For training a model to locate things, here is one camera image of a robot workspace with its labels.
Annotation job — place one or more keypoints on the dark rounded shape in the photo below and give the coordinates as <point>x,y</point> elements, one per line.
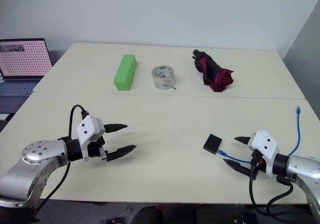
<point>149,215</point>

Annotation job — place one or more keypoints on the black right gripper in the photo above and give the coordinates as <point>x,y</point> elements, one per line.
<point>255,162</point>

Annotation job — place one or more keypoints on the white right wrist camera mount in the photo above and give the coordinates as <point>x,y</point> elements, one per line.
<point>266,146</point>

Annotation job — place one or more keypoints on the grey partition panel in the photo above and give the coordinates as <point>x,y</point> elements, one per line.
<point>303,59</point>

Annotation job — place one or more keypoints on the open laptop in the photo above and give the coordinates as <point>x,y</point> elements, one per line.
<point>22,61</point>

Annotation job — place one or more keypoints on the green rectangular block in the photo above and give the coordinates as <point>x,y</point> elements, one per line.
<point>124,72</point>

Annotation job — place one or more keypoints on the clear tape roll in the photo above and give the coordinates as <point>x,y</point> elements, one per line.
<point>163,77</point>

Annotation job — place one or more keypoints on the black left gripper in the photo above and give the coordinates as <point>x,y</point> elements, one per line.
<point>96,149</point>

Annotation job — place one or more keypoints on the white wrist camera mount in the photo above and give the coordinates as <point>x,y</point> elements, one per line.
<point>266,146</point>
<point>87,128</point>

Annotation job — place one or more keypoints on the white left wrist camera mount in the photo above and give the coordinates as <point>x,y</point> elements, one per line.
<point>87,128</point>

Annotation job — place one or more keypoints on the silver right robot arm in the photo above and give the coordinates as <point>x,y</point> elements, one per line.
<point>300,167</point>

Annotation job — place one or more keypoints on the folded black red umbrella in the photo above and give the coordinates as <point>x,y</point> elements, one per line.
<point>214,71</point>

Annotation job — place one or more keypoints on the small black square box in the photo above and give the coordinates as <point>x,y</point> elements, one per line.
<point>212,143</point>

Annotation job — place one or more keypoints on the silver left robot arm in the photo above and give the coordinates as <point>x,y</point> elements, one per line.
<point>30,169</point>

